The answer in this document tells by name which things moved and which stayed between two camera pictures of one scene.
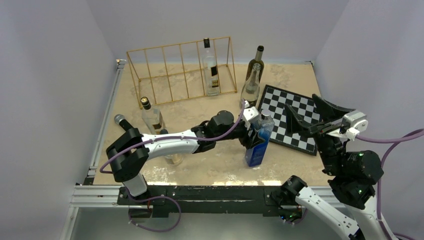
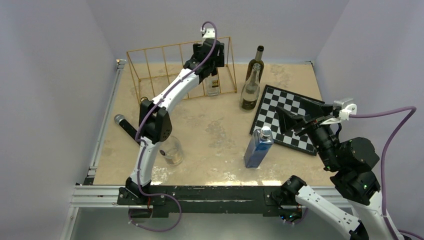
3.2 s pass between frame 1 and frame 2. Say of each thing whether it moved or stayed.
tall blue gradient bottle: moved
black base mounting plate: stayed
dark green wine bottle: stayed
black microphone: stayed
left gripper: moved
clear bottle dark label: stayed
